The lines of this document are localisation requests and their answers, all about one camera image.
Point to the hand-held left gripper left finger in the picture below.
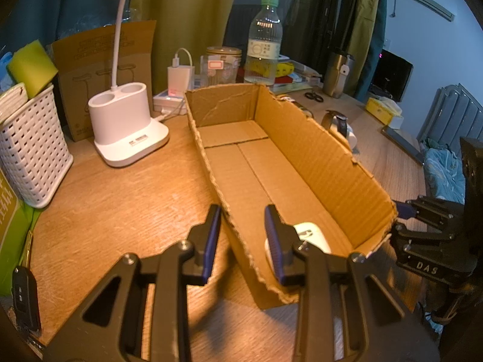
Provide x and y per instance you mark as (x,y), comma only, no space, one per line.
(212,241)

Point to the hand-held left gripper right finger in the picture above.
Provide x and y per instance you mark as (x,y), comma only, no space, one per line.
(273,249)

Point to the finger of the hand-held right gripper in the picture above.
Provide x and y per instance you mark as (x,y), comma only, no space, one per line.
(430,211)
(405,235)

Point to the white plastic case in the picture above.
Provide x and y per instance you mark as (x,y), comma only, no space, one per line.
(313,233)

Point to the cardboard box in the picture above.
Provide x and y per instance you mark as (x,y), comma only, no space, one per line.
(286,181)

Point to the metal wristwatch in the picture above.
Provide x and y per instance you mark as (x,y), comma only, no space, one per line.
(339,120)

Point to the blue bedding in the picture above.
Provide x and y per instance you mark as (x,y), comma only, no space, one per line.
(441,166)

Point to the dark smartphone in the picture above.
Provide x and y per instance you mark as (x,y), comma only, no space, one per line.
(400,141)

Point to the grey radiator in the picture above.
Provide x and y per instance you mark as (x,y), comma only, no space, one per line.
(452,113)

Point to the yellow tissue box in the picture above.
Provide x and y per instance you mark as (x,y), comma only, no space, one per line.
(381,107)

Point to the black monitor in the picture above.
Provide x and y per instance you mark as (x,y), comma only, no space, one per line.
(392,71)

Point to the white desk lamp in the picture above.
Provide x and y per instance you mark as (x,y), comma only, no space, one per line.
(124,120)

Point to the black scissors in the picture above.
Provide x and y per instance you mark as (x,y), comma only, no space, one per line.
(314,97)

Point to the white plug charger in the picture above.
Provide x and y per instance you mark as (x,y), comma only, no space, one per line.
(181,81)

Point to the stainless steel tumbler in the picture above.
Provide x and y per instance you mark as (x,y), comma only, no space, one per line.
(334,75)

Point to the clear plastic box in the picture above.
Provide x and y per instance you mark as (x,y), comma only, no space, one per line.
(215,71)

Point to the glass jar with gold lid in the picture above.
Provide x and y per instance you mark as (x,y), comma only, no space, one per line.
(226,54)

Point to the teal curtain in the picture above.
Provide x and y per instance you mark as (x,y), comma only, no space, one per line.
(382,26)
(75,0)

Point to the black car key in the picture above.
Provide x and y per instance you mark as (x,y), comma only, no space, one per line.
(26,298)

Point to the white woven plastic basket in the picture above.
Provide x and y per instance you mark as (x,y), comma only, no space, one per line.
(34,151)

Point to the clear plastic water bottle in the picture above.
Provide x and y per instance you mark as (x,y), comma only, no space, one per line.
(264,45)

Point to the olive green curtain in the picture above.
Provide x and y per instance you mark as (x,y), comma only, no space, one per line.
(181,15)
(368,3)

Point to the brown cardboard packaging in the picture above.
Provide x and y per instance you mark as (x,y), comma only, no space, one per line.
(86,64)

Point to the yellow-green sponge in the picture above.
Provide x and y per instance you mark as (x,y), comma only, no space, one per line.
(30,66)

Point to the blue plastic packet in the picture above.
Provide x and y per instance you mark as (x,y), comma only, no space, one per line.
(3,68)

